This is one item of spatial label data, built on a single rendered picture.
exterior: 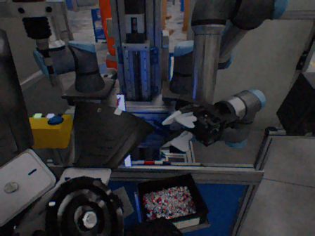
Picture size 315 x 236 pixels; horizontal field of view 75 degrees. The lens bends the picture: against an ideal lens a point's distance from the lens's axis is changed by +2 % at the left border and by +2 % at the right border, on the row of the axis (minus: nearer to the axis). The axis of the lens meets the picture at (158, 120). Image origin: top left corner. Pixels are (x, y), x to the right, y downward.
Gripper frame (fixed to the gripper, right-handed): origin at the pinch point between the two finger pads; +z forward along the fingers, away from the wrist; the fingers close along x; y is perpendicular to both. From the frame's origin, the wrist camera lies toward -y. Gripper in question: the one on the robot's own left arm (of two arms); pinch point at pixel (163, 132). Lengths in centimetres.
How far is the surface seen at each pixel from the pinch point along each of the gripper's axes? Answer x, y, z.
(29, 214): -7.4, 10.2, 28.5
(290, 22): 3, -64, -186
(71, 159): -0.6, -2.3, 21.2
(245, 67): 46, -77, -163
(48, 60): -22.6, 2.0, 20.8
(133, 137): 0.9, -3.1, 6.6
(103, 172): -0.7, 3.9, 17.2
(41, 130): 15.6, -36.2, 24.4
